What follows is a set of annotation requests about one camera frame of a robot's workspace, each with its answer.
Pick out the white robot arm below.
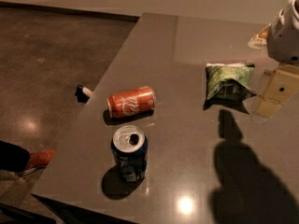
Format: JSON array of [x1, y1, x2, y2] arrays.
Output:
[[248, 0, 299, 119]]

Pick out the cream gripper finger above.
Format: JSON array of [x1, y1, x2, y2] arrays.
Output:
[[248, 24, 271, 49], [253, 97, 281, 118]]

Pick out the orange coke can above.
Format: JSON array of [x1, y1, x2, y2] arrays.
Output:
[[107, 86, 156, 119]]

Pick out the blue opened soda can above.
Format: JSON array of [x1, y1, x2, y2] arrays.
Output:
[[111, 125, 148, 182]]

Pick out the black and white marker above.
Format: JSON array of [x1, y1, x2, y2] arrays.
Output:
[[76, 85, 93, 97]]

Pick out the green chip bag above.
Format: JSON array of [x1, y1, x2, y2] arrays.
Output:
[[206, 63, 256, 101]]

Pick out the red sneaker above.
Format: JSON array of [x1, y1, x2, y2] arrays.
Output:
[[17, 149, 56, 176]]

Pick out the black trouser leg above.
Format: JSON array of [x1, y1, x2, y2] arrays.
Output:
[[0, 141, 30, 173]]

